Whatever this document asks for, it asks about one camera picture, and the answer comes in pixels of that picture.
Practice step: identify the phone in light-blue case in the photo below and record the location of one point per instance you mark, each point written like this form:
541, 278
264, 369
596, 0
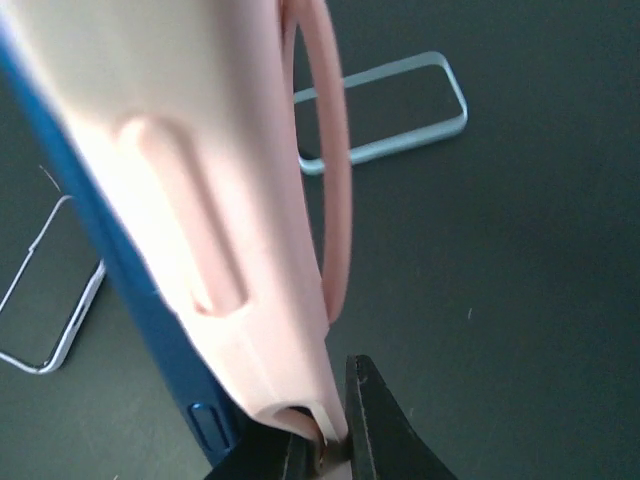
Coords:
411, 103

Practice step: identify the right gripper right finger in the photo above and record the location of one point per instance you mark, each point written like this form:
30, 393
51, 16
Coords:
384, 445

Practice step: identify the blue phone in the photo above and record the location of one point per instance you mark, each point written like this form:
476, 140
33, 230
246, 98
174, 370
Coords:
208, 411

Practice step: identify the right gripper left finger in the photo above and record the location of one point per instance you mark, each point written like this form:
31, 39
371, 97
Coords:
268, 453

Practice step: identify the pink phone case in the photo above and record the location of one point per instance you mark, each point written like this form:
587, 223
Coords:
217, 133

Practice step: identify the phone in lilac case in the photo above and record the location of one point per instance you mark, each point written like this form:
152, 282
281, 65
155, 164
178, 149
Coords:
50, 277

